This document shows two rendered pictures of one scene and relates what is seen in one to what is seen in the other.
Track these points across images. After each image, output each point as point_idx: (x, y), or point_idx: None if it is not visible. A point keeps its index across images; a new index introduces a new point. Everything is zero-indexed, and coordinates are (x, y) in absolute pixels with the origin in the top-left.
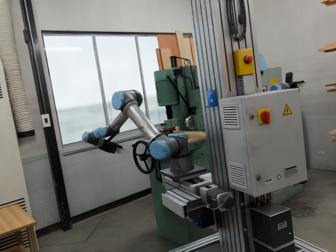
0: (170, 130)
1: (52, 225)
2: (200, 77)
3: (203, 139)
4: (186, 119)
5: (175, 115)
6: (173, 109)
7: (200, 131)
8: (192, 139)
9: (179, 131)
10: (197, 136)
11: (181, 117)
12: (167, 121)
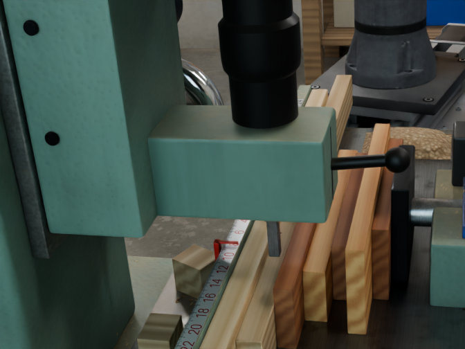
0: (414, 159)
1: None
2: None
3: (345, 124)
4: (210, 82)
5: (149, 106)
6: (134, 33)
7: (303, 103)
8: (409, 127)
9: (388, 137)
10: (338, 127)
11: (180, 89)
12: (333, 129)
